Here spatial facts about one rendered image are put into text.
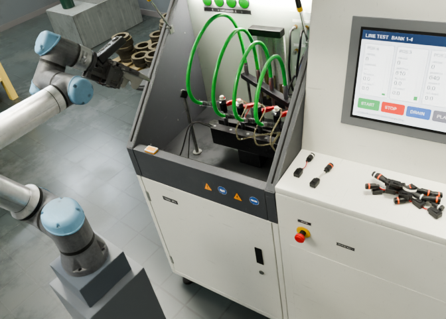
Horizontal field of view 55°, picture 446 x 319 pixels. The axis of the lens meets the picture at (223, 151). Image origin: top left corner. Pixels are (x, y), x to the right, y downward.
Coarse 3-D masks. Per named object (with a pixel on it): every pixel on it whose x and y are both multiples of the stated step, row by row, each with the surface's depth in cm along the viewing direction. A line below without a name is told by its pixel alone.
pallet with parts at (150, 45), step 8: (160, 24) 438; (120, 32) 436; (152, 32) 466; (160, 32) 467; (128, 40) 426; (152, 40) 460; (120, 48) 428; (128, 48) 429; (136, 48) 447; (144, 48) 445; (152, 48) 432; (120, 56) 437; (128, 56) 435; (136, 56) 429; (144, 56) 420; (152, 56) 402; (128, 64) 434; (136, 64) 423; (144, 64) 422
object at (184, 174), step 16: (144, 160) 177; (160, 160) 171; (176, 160) 166; (192, 160) 164; (144, 176) 186; (160, 176) 178; (176, 176) 171; (192, 176) 165; (208, 176) 159; (224, 176) 154; (240, 176) 153; (192, 192) 172; (208, 192) 166; (240, 192) 154; (256, 192) 149; (240, 208) 160; (256, 208) 155
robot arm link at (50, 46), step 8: (40, 32) 124; (48, 32) 122; (40, 40) 122; (48, 40) 121; (56, 40) 122; (64, 40) 125; (40, 48) 121; (48, 48) 122; (56, 48) 123; (64, 48) 124; (72, 48) 126; (80, 48) 128; (40, 56) 124; (48, 56) 123; (56, 56) 123; (64, 56) 125; (72, 56) 126; (64, 64) 126; (72, 64) 128
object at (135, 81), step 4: (128, 72) 138; (140, 72) 140; (124, 76) 139; (128, 76) 139; (132, 76) 140; (136, 76) 140; (140, 76) 140; (144, 76) 141; (132, 80) 140; (136, 80) 141; (140, 80) 141; (148, 80) 143; (132, 84) 140; (136, 84) 141; (136, 88) 141
